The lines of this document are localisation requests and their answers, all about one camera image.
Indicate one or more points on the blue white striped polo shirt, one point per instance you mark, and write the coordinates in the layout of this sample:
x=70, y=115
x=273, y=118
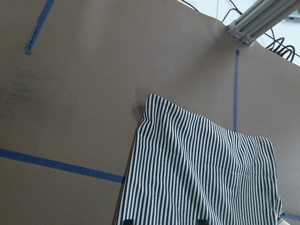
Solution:
x=185, y=167

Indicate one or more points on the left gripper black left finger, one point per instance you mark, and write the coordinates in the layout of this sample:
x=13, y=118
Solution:
x=128, y=222

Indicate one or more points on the aluminium frame post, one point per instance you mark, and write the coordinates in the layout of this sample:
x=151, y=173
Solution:
x=259, y=18

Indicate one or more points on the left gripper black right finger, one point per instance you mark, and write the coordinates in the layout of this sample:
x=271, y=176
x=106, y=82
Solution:
x=202, y=222

